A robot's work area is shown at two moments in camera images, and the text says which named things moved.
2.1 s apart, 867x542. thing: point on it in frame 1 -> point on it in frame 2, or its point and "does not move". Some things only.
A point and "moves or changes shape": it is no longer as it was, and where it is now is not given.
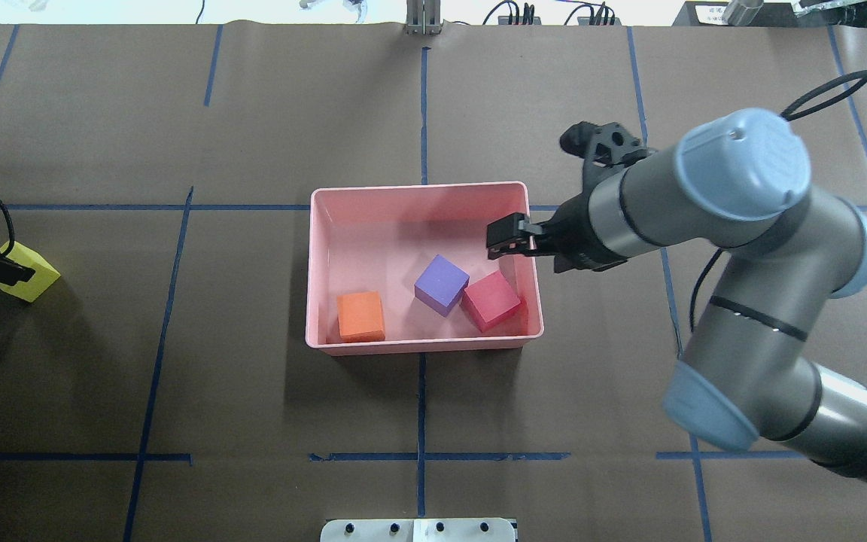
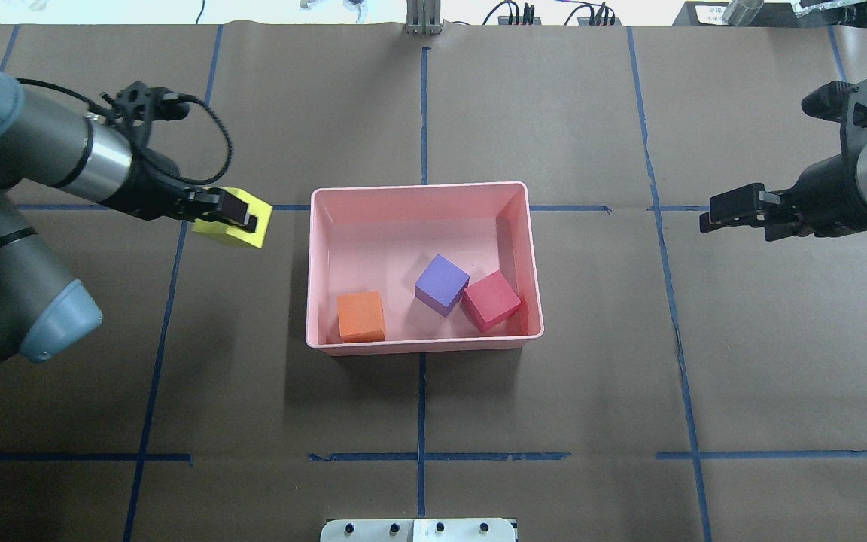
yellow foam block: (44, 276) moves or changes shape
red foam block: (488, 300) does not move
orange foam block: (360, 317) does not move
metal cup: (741, 13) does not move
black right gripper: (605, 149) -> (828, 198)
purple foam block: (440, 286) does not move
